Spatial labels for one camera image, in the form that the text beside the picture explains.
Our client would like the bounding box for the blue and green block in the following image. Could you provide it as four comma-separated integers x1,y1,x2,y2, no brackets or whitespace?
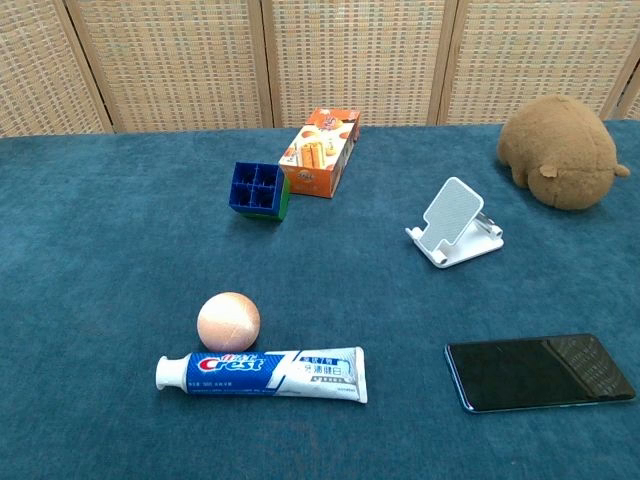
228,161,292,223

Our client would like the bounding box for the orange snack box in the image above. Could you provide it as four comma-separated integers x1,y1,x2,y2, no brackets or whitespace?
277,107,362,200

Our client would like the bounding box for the white folding phone stand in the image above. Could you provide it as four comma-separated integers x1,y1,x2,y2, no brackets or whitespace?
404,176,505,270

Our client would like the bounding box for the brown plush capybara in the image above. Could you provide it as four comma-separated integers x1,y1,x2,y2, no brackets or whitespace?
496,94,631,211

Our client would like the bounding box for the teal table cloth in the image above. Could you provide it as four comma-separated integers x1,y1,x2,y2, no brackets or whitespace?
0,118,640,480

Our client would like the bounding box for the Crest toothpaste tube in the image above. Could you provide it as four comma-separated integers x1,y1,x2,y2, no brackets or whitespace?
155,346,369,405

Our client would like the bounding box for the peach coloured ball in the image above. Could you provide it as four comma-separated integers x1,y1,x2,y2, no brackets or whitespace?
196,291,262,353

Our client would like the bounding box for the woven rattan folding screen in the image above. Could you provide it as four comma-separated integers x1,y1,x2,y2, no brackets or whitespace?
0,0,640,139

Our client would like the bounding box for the black smartphone blue frame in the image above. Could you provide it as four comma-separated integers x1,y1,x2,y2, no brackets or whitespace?
443,333,637,414

